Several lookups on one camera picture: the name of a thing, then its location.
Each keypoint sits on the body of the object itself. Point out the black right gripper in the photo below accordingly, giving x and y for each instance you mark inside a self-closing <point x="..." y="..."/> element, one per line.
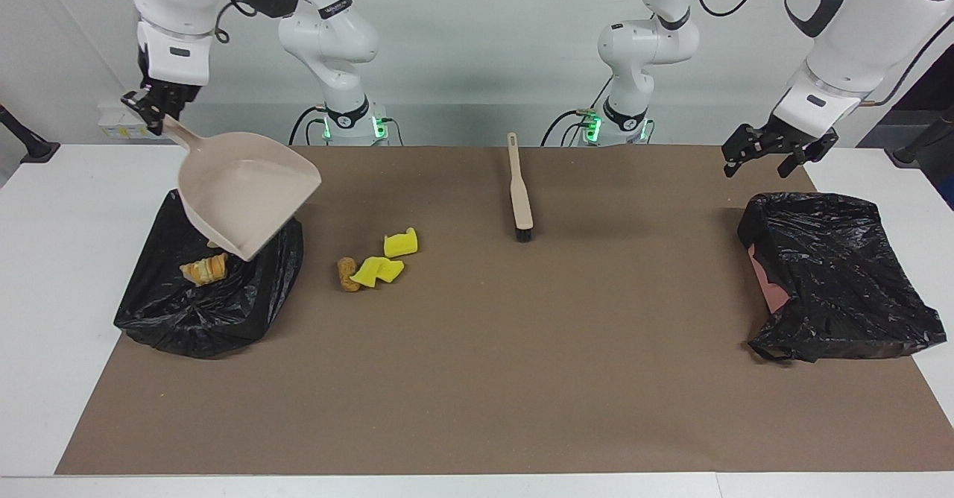
<point x="175" y="95"/>

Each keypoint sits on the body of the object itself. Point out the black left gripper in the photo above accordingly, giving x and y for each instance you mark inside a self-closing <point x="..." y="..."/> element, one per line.
<point x="794" y="139"/>

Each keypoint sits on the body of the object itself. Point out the beige plastic dustpan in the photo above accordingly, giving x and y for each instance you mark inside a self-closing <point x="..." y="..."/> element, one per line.
<point x="238" y="200"/>

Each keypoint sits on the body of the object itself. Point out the orange striped croissant piece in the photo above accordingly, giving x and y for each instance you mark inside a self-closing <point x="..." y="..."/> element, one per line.
<point x="205" y="269"/>

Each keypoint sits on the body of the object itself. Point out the brown cork lump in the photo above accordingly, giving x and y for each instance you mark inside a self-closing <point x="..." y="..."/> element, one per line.
<point x="347" y="274"/>

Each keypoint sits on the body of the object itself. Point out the beige hand brush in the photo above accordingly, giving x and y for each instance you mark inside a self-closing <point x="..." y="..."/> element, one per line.
<point x="519" y="200"/>

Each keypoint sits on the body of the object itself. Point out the yellow green sponge piece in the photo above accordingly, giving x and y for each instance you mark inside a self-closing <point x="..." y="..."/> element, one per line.
<point x="367" y="273"/>

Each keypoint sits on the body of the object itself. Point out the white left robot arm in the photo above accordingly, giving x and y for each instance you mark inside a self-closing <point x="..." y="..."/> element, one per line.
<point x="857" y="36"/>

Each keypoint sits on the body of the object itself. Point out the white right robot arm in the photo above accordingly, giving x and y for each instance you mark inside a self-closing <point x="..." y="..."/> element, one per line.
<point x="328" y="36"/>

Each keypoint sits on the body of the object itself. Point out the pink bin rim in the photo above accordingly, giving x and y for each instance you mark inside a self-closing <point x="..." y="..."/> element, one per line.
<point x="768" y="282"/>

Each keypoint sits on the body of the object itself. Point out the black trash bag pink bin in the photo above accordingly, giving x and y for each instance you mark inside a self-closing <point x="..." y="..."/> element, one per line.
<point x="842" y="282"/>

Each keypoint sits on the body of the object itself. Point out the dark cabinet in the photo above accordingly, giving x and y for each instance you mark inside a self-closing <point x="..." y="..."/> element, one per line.
<point x="932" y="110"/>

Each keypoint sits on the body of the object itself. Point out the brown table mat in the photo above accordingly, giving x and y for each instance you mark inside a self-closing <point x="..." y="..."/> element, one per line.
<point x="447" y="394"/>

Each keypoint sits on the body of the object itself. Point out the white wall socket box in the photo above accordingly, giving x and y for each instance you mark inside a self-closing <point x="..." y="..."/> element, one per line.
<point x="108" y="129"/>

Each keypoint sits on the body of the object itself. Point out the black camera stand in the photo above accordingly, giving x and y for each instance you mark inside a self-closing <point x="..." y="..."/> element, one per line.
<point x="913" y="153"/>
<point x="33" y="147"/>

